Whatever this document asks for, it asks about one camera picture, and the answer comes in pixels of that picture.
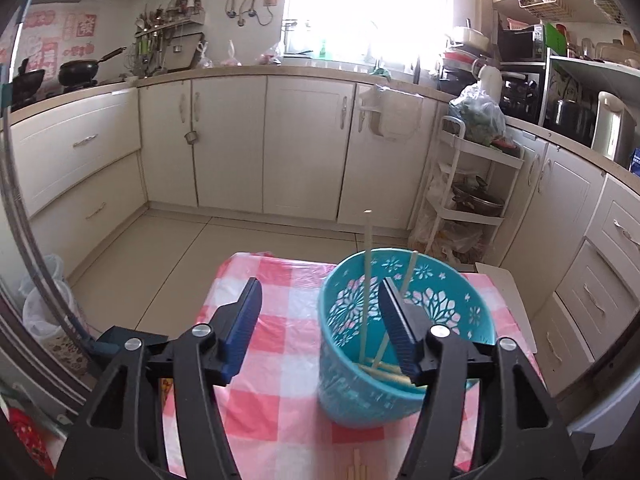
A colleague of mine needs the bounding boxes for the chopstick standing in basket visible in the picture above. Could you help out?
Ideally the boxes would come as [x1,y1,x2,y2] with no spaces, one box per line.
[358,209,372,363]

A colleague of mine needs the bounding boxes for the white electric kettle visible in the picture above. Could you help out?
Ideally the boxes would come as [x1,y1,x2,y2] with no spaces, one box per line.
[472,60,503,104]

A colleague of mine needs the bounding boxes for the green plastic bag of vegetables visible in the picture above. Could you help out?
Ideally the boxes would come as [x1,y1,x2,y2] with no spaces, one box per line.
[449,82,506,146]

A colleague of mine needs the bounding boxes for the chopstick lying in basket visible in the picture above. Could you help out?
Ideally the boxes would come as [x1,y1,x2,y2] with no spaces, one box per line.
[357,359,412,386]

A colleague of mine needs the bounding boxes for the white door-hung trash bin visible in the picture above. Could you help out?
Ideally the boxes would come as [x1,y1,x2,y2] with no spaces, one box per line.
[360,86,423,141]

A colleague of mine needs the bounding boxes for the black microwave oven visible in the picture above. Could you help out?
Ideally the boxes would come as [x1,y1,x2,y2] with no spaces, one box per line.
[497,24,547,124]

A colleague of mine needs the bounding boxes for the utensil rack on wall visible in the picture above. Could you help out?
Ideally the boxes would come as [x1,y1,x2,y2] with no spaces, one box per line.
[128,0,206,78]

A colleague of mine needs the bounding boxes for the red floral cloth bag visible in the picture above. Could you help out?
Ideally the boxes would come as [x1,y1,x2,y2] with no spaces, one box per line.
[9,408,55,478]

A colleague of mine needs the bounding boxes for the black frying pan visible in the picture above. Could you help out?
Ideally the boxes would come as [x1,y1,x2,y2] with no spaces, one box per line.
[58,47,127,87]

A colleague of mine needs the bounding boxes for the white tiered storage cart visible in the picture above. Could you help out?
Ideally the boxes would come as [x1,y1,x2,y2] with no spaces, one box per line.
[409,116,525,270]

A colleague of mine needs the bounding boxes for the teal perforated plastic basket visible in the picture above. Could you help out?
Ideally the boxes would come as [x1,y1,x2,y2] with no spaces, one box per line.
[318,248,497,429]

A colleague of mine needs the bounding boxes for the dark pot on cart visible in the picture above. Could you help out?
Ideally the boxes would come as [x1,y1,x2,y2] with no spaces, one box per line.
[451,176,504,217]

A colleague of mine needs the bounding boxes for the white kitchen base cabinets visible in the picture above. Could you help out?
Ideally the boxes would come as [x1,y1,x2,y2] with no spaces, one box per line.
[11,75,639,392]

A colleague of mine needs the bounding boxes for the black wok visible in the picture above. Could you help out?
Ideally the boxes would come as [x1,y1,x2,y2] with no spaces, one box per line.
[11,58,46,112]

